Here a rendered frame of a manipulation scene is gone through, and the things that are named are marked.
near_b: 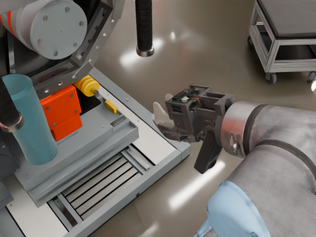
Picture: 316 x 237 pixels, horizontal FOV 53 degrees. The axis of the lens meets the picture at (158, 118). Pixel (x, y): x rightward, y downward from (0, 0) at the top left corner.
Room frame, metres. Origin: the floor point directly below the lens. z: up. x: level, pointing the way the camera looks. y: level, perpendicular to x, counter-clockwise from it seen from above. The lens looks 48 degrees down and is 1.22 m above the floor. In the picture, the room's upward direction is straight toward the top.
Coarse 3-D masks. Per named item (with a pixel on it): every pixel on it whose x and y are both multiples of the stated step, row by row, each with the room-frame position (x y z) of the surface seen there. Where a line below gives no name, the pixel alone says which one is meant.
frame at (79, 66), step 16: (112, 0) 0.83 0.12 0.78; (96, 16) 0.84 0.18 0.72; (112, 16) 0.82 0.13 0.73; (96, 32) 0.80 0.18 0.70; (80, 48) 0.79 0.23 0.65; (96, 48) 0.78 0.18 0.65; (64, 64) 0.75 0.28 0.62; (80, 64) 0.74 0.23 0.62; (32, 80) 0.68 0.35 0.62; (48, 80) 0.68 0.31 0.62; (64, 80) 0.70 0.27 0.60
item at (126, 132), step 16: (96, 96) 1.07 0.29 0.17; (112, 112) 1.00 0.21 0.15; (128, 128) 0.90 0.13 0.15; (112, 144) 0.80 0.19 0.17; (128, 144) 0.85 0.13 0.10; (80, 160) 0.73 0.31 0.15; (96, 160) 0.74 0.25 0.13; (64, 176) 0.64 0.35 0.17; (80, 176) 0.68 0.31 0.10; (32, 192) 0.59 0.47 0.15; (48, 192) 0.59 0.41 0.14
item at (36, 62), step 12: (84, 0) 0.90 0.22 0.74; (84, 12) 0.88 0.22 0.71; (12, 36) 0.73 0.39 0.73; (0, 48) 0.83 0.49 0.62; (12, 48) 0.72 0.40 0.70; (24, 48) 0.83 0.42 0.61; (0, 60) 0.76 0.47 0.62; (12, 60) 0.71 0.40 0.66; (24, 60) 0.78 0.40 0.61; (36, 60) 0.77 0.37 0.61; (48, 60) 0.77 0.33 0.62; (0, 72) 0.70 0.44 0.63; (12, 72) 0.70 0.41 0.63; (24, 72) 0.72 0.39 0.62; (36, 72) 0.73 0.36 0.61
